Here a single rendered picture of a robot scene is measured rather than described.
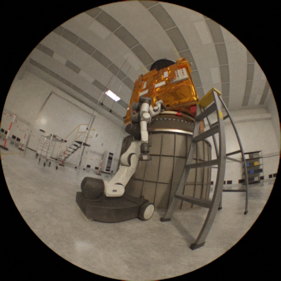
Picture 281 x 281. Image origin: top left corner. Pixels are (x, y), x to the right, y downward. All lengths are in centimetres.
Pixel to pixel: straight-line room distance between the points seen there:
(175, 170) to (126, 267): 123
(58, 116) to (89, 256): 863
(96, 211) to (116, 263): 41
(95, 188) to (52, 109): 843
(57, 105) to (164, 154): 867
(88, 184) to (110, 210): 26
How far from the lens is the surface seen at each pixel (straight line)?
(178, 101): 205
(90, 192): 83
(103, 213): 80
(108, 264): 58
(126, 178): 102
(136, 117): 125
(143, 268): 58
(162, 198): 142
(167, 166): 140
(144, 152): 92
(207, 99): 150
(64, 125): 867
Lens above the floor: 47
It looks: 19 degrees up
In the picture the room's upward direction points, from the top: 9 degrees clockwise
